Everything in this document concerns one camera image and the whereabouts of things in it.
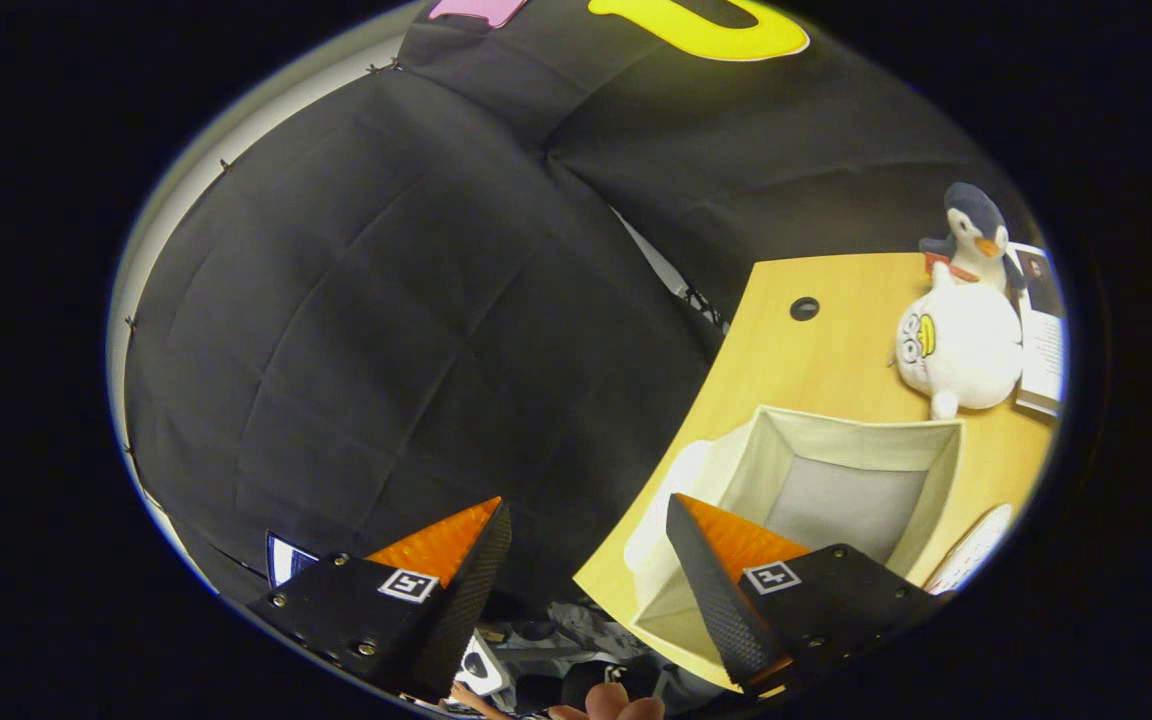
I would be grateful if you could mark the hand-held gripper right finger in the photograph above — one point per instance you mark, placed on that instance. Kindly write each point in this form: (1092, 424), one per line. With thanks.
(721, 600)

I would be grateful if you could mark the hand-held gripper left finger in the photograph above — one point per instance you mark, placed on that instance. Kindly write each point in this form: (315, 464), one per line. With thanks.
(461, 600)

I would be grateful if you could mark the grey fabric storage box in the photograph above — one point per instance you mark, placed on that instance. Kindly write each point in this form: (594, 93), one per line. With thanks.
(836, 500)

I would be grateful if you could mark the white canvas shoe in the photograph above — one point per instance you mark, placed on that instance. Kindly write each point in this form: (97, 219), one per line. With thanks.
(971, 550)

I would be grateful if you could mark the lit laptop screen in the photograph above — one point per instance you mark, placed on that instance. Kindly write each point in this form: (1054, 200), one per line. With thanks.
(286, 558)

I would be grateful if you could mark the white duck plush toy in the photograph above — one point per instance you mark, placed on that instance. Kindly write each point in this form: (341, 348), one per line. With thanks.
(966, 350)

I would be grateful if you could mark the white book with portrait cover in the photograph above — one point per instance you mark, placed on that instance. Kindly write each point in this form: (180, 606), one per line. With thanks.
(1041, 340)

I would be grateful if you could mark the navy penguin plush toy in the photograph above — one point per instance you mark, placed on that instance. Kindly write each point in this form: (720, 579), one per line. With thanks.
(976, 225)

